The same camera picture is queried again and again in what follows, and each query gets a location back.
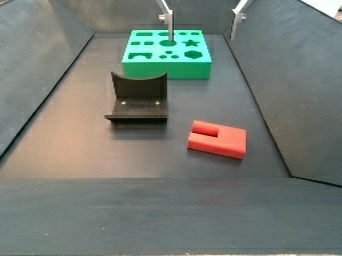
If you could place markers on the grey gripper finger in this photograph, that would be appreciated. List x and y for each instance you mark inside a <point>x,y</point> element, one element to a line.
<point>238,16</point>
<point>166,16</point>

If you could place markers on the red square-circle object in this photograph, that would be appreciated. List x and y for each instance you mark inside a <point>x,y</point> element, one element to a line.
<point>218,139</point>

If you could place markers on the green shape-sorter fixture block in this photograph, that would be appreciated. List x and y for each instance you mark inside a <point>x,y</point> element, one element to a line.
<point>152,55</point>

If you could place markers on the black curved regrasp stand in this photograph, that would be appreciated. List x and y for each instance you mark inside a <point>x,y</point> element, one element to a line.
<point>141,98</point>

